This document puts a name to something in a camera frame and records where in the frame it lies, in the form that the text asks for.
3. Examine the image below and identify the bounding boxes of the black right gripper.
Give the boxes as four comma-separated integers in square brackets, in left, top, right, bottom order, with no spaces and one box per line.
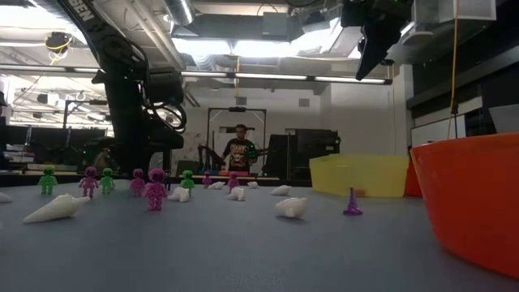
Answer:
[340,0,414,82]

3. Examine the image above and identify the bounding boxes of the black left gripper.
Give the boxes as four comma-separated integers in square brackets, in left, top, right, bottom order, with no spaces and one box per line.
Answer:
[80,121,186,174]

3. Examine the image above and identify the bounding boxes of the green skeleton figurine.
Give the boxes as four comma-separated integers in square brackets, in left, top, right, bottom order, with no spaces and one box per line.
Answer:
[38,165,59,195]
[179,169,196,196]
[98,167,117,195]

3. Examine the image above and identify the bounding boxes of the whiteboard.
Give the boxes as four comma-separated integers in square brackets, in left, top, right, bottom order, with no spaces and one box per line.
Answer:
[410,114,467,148]

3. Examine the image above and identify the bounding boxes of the grey ceiling box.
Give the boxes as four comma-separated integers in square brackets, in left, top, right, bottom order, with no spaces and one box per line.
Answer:
[261,11,293,41]

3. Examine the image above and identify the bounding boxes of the person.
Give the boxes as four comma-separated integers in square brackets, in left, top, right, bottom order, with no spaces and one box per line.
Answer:
[221,123,259,174]

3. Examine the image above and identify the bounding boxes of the long tube light bar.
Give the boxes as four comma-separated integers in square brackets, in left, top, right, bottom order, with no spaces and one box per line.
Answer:
[0,63,393,85]

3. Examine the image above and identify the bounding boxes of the translucent yellow plastic bin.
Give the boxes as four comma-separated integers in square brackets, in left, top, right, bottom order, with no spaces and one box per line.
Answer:
[309,152,410,199]

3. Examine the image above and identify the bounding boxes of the black monitor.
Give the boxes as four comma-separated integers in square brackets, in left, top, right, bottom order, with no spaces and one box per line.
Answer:
[265,133,294,179]

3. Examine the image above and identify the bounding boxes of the purple witch hat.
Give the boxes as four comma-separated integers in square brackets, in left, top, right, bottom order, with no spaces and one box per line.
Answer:
[342,187,364,217]

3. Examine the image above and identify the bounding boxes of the orange round bowl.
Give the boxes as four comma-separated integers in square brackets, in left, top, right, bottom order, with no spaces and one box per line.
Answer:
[410,132,519,280]

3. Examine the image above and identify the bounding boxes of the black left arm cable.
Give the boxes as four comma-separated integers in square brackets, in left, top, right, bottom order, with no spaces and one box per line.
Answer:
[139,91,188,133]

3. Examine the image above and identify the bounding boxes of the black camera gantry frame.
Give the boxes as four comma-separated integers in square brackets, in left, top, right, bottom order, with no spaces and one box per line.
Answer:
[206,106,268,175]
[62,99,110,141]

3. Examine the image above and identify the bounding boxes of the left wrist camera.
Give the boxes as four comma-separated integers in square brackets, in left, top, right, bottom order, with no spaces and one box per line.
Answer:
[148,67,184,105]

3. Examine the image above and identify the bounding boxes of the yellow hanging cable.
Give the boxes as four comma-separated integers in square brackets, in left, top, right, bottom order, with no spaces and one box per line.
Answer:
[445,0,460,141]

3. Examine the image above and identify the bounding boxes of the black ceiling cable reel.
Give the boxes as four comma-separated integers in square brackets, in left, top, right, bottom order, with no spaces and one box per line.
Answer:
[43,31,74,54]

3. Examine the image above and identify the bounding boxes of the grey wall panel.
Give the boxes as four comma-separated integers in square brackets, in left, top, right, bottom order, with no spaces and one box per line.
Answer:
[488,103,519,135]

